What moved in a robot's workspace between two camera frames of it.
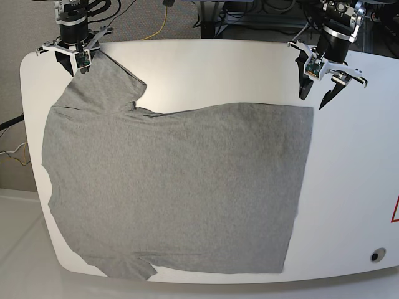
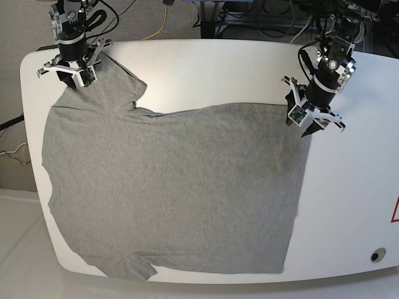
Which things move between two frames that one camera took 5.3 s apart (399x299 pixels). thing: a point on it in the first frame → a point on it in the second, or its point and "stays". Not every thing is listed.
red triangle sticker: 392,220 stays
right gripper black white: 330,57 → 314,101
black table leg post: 207,30 stays
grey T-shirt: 214,189 stays
